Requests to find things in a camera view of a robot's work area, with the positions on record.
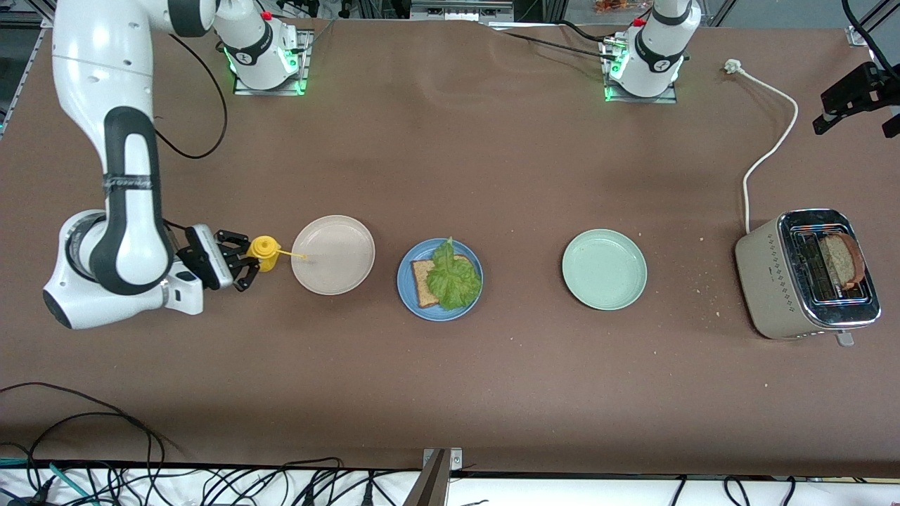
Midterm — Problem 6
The yellow mustard squeeze bottle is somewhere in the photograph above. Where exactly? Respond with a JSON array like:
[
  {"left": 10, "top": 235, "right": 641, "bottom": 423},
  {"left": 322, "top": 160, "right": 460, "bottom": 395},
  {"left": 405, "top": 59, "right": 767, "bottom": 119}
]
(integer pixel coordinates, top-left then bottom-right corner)
[{"left": 246, "top": 235, "right": 308, "bottom": 273}]

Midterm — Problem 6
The brown bread slice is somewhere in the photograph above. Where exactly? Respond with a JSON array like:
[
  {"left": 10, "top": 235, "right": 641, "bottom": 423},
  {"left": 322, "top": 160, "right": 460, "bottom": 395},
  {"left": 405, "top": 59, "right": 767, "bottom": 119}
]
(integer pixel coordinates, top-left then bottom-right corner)
[
  {"left": 819, "top": 232, "right": 866, "bottom": 290},
  {"left": 411, "top": 254, "right": 473, "bottom": 309}
]

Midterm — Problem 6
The green lettuce leaf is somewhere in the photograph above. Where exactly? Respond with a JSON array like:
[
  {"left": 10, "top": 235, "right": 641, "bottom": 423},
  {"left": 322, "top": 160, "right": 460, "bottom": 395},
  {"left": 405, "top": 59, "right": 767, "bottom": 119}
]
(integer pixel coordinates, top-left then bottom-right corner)
[{"left": 427, "top": 237, "right": 483, "bottom": 311}]

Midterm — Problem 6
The beige round plate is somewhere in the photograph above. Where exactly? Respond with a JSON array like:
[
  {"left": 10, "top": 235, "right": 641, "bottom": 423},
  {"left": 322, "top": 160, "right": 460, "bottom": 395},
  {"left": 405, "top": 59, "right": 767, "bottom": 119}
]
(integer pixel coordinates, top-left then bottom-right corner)
[{"left": 290, "top": 215, "right": 376, "bottom": 296}]

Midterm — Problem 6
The blue round plate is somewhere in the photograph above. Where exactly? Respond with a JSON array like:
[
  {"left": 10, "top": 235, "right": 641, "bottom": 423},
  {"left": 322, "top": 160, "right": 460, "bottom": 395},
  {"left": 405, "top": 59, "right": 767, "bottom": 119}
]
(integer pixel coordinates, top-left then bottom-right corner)
[{"left": 397, "top": 238, "right": 484, "bottom": 323}]

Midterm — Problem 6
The pale green round plate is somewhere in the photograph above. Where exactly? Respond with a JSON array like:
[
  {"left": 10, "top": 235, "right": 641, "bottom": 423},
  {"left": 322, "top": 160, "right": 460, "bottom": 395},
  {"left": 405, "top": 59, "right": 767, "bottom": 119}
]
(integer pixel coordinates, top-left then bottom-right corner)
[{"left": 561, "top": 228, "right": 648, "bottom": 311}]

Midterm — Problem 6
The beige chrome toaster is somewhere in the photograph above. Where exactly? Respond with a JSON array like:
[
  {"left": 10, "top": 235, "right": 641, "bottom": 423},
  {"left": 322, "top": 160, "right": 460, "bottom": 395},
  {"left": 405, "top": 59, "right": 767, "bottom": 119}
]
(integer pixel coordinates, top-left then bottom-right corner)
[{"left": 734, "top": 208, "right": 882, "bottom": 347}]

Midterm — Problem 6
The grey metal box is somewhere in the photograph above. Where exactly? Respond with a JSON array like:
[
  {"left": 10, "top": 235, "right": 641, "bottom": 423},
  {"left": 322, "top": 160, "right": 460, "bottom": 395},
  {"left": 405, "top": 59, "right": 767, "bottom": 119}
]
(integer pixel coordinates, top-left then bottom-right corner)
[{"left": 410, "top": 0, "right": 515, "bottom": 22}]

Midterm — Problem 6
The aluminium frame profile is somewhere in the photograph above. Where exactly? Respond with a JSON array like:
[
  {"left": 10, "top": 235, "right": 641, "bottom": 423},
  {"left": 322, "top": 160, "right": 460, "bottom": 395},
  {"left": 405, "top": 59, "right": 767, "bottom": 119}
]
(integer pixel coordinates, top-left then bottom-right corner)
[{"left": 846, "top": 0, "right": 900, "bottom": 47}]

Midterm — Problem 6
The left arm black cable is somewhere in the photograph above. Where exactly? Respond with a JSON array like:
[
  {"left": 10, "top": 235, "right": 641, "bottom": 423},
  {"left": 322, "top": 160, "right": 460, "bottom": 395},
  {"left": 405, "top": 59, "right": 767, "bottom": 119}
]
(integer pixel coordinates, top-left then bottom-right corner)
[{"left": 842, "top": 0, "right": 900, "bottom": 71}]

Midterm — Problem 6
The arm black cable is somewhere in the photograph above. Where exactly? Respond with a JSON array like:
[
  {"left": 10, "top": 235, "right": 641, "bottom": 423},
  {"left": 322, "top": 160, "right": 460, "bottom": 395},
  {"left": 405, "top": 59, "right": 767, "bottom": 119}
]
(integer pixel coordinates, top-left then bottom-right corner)
[
  {"left": 151, "top": 32, "right": 229, "bottom": 233},
  {"left": 842, "top": 0, "right": 900, "bottom": 71}
]

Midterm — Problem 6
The white toaster power cord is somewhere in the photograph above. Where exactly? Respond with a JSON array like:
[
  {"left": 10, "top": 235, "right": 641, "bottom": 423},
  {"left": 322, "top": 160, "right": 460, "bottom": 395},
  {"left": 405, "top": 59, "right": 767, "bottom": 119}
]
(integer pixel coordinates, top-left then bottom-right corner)
[{"left": 724, "top": 59, "right": 800, "bottom": 235}]

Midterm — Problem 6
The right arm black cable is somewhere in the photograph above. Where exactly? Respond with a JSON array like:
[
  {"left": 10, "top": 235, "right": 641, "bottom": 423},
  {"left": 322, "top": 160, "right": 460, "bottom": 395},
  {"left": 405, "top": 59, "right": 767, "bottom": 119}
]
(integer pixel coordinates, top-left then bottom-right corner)
[{"left": 151, "top": 32, "right": 229, "bottom": 233}]

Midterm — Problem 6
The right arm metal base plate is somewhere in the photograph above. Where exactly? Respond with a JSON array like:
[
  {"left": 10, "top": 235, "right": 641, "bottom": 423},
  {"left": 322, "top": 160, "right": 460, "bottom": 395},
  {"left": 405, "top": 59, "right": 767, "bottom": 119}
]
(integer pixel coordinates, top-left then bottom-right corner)
[{"left": 233, "top": 28, "right": 314, "bottom": 96}]

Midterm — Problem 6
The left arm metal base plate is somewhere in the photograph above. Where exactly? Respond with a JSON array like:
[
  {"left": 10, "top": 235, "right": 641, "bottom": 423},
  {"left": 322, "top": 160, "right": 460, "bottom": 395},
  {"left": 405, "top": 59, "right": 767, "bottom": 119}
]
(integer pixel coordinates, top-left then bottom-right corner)
[{"left": 603, "top": 35, "right": 679, "bottom": 104}]

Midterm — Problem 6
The black looped cable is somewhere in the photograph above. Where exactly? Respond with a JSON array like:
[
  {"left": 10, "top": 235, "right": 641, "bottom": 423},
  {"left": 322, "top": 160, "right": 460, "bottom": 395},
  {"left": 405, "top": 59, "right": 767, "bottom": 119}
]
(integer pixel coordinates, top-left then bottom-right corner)
[{"left": 0, "top": 382, "right": 166, "bottom": 479}]

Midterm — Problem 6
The teal cable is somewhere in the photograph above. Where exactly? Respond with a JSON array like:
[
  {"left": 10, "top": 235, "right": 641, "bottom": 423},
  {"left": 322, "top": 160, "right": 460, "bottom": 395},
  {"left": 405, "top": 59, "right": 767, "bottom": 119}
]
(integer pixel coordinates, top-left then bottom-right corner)
[{"left": 0, "top": 458, "right": 96, "bottom": 506}]

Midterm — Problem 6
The metal table edge bracket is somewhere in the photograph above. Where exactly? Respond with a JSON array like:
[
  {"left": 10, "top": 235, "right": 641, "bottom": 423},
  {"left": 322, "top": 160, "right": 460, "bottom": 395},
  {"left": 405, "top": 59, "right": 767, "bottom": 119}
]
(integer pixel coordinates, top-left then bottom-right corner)
[{"left": 404, "top": 448, "right": 465, "bottom": 506}]

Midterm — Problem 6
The thin black base cable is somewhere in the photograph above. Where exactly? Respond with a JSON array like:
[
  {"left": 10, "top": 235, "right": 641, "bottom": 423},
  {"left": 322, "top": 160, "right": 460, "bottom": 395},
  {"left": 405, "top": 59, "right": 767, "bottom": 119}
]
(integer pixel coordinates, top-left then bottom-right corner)
[{"left": 501, "top": 20, "right": 619, "bottom": 63}]

